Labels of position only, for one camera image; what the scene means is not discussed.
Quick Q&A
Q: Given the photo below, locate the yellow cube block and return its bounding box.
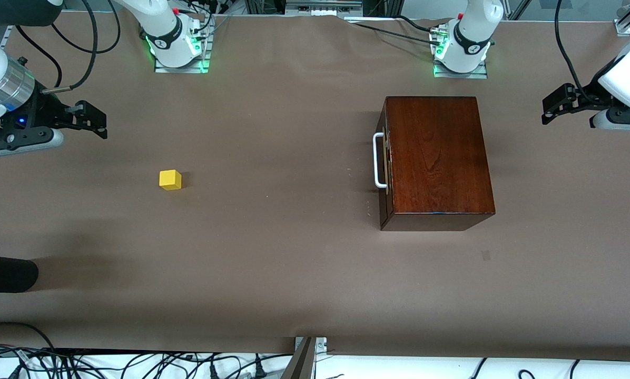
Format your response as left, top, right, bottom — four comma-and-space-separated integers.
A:
159, 169, 182, 191

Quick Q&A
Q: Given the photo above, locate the wooden drawer with white handle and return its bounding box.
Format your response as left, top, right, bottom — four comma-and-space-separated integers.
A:
373, 103, 395, 229

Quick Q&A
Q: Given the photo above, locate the dark brown wooden cabinet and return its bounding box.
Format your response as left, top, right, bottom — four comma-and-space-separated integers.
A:
377, 96, 496, 232

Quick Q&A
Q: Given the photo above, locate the black ribbed cylinder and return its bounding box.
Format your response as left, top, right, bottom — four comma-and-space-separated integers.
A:
0, 254, 39, 293

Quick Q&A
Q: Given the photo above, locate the grey aluminium profile bar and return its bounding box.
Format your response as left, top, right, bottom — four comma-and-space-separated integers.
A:
281, 337, 317, 379

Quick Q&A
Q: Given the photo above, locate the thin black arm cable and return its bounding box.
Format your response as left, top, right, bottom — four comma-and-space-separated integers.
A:
15, 24, 63, 89

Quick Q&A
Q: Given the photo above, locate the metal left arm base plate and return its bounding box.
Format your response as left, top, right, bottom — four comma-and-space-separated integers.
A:
434, 21, 488, 79

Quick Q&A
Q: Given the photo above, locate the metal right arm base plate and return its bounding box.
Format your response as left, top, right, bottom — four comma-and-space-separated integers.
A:
153, 15, 211, 74

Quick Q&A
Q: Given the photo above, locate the black base cable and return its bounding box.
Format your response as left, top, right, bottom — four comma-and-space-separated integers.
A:
394, 15, 437, 34
353, 22, 443, 47

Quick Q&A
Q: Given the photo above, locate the black arched floor cable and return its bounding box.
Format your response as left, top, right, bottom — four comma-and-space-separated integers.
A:
0, 322, 56, 352

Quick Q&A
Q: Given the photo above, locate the silver equipment rail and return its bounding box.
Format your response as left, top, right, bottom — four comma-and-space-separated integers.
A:
286, 0, 363, 15

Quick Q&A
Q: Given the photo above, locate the metal corner bracket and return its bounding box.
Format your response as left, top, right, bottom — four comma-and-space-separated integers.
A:
294, 337, 327, 352

